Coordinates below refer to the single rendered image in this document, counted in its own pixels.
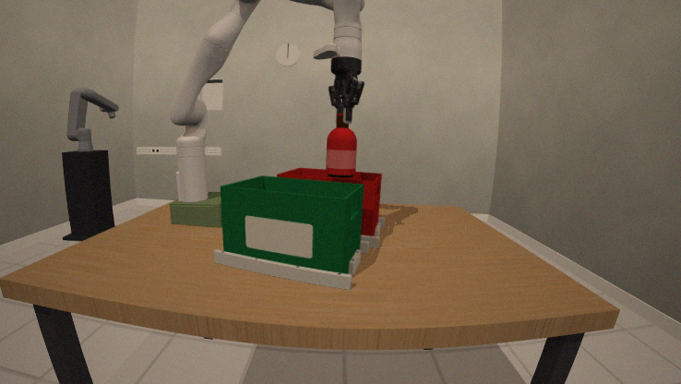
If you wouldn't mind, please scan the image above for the red crate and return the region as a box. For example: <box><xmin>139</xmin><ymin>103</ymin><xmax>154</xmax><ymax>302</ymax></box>
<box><xmin>288</xmin><ymin>168</ymin><xmax>382</xmax><ymax>236</ymax></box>

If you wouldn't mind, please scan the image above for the green crate with dividers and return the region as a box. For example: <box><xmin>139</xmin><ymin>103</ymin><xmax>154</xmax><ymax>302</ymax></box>
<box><xmin>224</xmin><ymin>175</ymin><xmax>364</xmax><ymax>274</ymax></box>

